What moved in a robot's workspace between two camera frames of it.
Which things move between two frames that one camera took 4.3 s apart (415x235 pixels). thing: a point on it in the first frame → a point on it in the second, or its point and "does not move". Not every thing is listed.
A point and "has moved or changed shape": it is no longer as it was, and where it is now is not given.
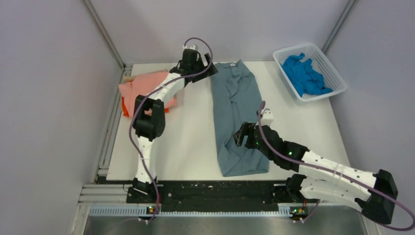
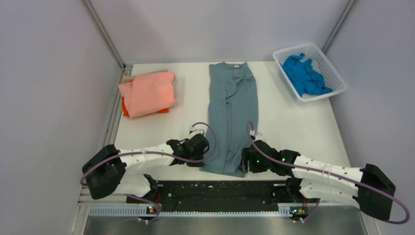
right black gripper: [246, 129] → [246, 155]
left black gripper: [212, 71] → [195, 165]
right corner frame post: [347, 13] does not move
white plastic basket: [331, 76] does not move
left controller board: [150, 210] does not move
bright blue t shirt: [304, 78] does not move
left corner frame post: [91, 11] does not move
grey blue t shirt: [236, 98] has moved or changed shape
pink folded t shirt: [141, 86] does not move
